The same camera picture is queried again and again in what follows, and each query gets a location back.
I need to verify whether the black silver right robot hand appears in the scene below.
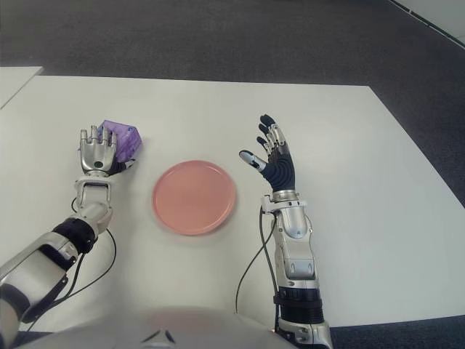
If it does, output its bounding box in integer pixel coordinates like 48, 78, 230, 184
238, 114, 296, 193

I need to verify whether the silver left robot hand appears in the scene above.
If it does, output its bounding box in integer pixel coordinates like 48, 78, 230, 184
78, 125, 136, 178

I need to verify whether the purple tissue paper pack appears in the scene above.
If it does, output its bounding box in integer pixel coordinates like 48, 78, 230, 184
97, 119, 143, 163

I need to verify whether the pink round plate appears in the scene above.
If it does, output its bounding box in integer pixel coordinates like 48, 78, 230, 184
152, 159, 238, 237

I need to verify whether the grey robot torso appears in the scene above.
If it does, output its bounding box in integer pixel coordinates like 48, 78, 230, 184
14, 308, 291, 349

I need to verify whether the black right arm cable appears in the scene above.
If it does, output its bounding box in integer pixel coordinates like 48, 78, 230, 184
235, 206, 280, 313

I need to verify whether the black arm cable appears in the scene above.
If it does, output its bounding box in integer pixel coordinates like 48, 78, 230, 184
21, 198, 117, 323
235, 206, 280, 313

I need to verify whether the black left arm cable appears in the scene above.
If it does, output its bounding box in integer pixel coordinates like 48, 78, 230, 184
21, 198, 117, 323

